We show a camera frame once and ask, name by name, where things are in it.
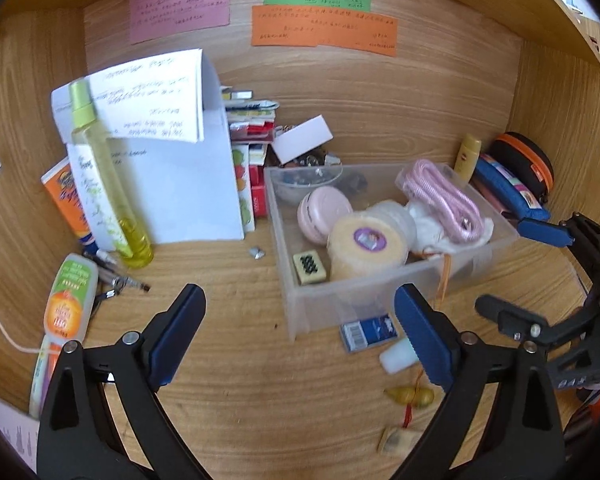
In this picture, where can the white small box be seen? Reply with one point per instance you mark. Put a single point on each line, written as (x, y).
(301, 139)

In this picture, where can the black orange zip case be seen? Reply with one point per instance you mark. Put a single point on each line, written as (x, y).
(525, 161)

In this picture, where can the clear round plastic jar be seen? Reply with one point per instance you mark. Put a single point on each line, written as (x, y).
(398, 216)

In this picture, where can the pink sticky note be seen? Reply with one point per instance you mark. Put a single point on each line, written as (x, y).
(154, 19)

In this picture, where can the yellow green spray bottle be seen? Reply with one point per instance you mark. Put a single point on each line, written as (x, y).
(102, 184)

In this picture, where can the small beige wooden tag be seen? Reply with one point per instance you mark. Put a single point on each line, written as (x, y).
(398, 441)

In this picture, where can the orange sunscreen tube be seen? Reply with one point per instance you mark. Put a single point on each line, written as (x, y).
(59, 183)

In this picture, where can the green orange lotion tube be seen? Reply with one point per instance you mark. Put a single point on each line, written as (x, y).
(67, 314)

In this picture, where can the yellow round lidded container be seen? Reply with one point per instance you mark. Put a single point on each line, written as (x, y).
(362, 245)

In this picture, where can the blue card pack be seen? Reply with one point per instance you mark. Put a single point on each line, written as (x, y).
(364, 334)

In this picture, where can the small silver clip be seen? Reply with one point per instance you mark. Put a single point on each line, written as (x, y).
(256, 252)

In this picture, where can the pink round case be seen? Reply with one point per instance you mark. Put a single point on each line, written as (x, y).
(318, 212)

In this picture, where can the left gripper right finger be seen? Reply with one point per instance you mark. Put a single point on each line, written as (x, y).
(522, 436)

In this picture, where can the blue patchwork pencil pouch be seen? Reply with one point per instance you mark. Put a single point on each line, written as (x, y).
(516, 198)

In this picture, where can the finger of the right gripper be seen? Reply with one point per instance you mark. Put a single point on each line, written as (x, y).
(579, 234)
(523, 325)

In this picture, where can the yellow gourd charm with tassel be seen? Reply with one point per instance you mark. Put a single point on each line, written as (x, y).
(411, 397)

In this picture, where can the stack of books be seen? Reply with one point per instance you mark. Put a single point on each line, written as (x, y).
(252, 128)

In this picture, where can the clear plastic storage bin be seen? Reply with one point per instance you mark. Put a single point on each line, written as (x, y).
(333, 303)

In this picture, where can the white cloth in bin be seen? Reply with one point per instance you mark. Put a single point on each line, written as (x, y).
(431, 238)

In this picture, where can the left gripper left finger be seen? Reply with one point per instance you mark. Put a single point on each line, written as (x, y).
(78, 438)

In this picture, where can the glass bowl with trinkets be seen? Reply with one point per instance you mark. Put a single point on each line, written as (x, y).
(295, 179)

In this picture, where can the pens and keys cluster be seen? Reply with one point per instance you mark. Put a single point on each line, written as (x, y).
(112, 278)

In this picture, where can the orange sticky note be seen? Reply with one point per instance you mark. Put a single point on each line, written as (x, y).
(313, 26)

